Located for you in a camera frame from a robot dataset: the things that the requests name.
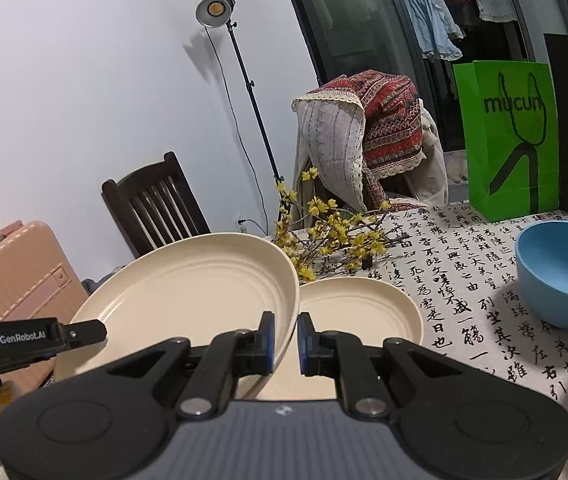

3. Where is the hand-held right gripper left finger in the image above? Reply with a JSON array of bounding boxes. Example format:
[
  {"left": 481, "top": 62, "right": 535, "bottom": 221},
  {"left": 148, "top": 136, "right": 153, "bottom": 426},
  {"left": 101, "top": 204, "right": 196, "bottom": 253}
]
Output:
[{"left": 105, "top": 311, "right": 277, "bottom": 420}]

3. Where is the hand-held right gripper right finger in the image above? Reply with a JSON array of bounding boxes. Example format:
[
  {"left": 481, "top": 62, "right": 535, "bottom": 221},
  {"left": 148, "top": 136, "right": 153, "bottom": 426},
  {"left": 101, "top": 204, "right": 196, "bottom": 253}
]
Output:
[{"left": 297, "top": 311, "right": 468, "bottom": 420}]

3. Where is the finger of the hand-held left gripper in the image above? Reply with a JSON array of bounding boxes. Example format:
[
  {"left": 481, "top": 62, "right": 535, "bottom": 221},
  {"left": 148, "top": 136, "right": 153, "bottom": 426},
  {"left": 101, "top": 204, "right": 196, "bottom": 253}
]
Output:
[{"left": 58, "top": 319, "right": 107, "bottom": 356}]

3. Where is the small cream plate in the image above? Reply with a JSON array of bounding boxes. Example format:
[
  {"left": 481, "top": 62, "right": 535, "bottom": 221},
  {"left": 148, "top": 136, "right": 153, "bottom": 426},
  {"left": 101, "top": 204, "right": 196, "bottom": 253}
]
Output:
[{"left": 256, "top": 276, "right": 424, "bottom": 401}]

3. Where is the large cream plate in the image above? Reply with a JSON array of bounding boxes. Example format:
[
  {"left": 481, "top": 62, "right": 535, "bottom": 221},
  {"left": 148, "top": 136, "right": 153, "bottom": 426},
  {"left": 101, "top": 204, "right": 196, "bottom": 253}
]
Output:
[{"left": 54, "top": 232, "right": 301, "bottom": 401}]

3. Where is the blue bowl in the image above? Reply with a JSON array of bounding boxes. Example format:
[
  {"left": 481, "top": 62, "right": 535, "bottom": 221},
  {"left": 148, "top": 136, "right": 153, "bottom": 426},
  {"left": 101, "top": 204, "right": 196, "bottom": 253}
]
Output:
[{"left": 514, "top": 221, "right": 568, "bottom": 330}]

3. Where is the pink ribbed suitcase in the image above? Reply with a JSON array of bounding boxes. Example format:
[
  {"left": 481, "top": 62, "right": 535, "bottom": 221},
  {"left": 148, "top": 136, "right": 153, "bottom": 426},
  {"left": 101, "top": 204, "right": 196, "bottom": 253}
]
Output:
[{"left": 0, "top": 220, "right": 90, "bottom": 396}]

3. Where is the yellow flower branch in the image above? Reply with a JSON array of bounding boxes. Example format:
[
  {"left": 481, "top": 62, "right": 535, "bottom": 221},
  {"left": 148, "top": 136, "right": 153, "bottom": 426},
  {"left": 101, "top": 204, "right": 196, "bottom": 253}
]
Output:
[{"left": 270, "top": 167, "right": 412, "bottom": 283}]

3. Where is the dark wooden chair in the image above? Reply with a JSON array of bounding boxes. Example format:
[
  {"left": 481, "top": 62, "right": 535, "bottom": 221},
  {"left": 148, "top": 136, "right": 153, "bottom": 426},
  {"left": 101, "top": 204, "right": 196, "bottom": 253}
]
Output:
[{"left": 101, "top": 151, "right": 212, "bottom": 260}]

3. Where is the calligraphy print tablecloth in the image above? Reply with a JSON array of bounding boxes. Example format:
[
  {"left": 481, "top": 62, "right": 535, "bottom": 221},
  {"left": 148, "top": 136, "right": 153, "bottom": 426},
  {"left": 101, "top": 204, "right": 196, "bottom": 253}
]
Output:
[{"left": 264, "top": 200, "right": 568, "bottom": 480}]

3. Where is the beige coat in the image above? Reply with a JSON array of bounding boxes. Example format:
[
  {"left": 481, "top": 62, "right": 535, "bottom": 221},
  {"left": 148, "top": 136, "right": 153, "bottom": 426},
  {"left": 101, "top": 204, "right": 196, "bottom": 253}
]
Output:
[{"left": 291, "top": 110, "right": 450, "bottom": 233}]

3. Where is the red patterned blanket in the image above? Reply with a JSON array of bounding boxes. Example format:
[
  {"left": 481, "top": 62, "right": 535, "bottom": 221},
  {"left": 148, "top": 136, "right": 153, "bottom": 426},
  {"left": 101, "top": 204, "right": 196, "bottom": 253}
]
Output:
[{"left": 291, "top": 71, "right": 427, "bottom": 213}]

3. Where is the green paper bag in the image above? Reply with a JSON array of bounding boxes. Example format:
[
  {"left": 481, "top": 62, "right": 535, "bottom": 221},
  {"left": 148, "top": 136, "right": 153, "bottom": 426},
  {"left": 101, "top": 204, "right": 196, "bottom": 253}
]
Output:
[{"left": 452, "top": 60, "right": 560, "bottom": 222}]

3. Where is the dark framed glass door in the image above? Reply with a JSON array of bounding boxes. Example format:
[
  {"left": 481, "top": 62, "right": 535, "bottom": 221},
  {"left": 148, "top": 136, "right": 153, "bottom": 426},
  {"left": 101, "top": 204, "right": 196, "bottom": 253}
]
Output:
[{"left": 274, "top": 0, "right": 568, "bottom": 161}]

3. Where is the studio light on stand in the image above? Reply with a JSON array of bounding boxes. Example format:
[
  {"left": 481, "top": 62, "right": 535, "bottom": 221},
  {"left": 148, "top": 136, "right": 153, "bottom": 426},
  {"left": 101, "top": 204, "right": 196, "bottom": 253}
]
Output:
[{"left": 195, "top": 0, "right": 285, "bottom": 223}]

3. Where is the light blue hanging shirt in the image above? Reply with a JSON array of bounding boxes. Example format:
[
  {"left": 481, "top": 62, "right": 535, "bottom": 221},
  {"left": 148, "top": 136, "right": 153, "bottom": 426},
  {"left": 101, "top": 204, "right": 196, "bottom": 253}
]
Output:
[{"left": 396, "top": 0, "right": 465, "bottom": 63}]

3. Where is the black light power cable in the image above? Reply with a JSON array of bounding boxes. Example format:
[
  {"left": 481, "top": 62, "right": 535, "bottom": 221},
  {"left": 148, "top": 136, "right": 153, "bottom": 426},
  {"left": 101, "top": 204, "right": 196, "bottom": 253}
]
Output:
[{"left": 205, "top": 27, "right": 265, "bottom": 233}]

